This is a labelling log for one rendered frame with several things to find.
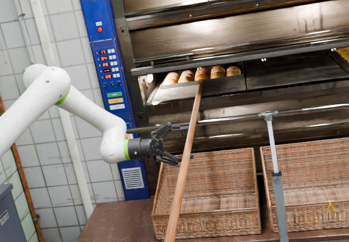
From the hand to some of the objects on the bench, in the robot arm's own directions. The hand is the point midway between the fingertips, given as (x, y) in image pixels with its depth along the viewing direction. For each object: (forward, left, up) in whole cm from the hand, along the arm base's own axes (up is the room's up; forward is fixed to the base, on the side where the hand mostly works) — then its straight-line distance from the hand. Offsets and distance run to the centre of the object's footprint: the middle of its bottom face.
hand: (188, 142), depth 190 cm
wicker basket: (-2, +42, -61) cm, 74 cm away
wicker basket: (+58, +42, -61) cm, 94 cm away
